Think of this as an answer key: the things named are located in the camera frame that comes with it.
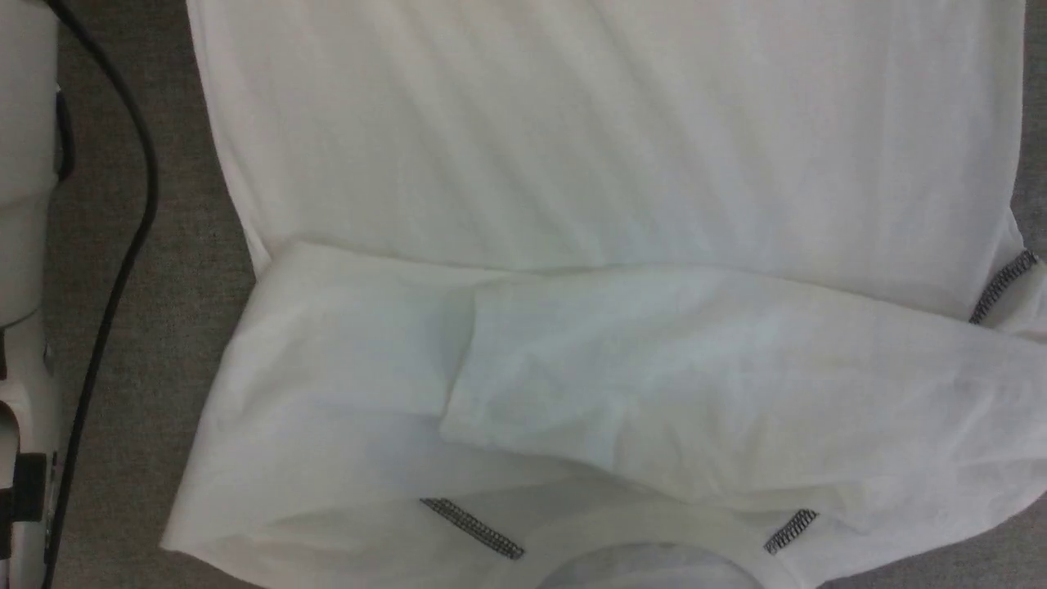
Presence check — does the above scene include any white long-sleeved shirt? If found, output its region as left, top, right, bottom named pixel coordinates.
left=160, top=0, right=1047, bottom=589

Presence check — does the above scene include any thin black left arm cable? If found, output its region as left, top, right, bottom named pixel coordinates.
left=41, top=0, right=160, bottom=589

